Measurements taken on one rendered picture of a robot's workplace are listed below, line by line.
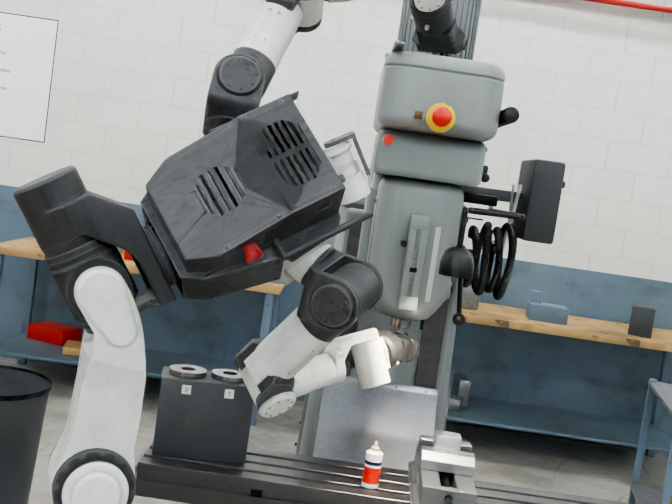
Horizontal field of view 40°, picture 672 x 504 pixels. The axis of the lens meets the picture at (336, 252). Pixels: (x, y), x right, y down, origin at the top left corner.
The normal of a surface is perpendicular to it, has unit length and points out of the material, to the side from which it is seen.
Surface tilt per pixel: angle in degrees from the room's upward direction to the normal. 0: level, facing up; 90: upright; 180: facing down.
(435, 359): 90
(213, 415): 90
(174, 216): 74
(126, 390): 115
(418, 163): 90
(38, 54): 90
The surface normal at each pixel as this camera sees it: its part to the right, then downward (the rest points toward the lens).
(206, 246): -0.11, -0.21
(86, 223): 0.34, 0.13
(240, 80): 0.19, -0.34
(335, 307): -0.36, 0.22
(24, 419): 0.82, 0.23
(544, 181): -0.02, 0.08
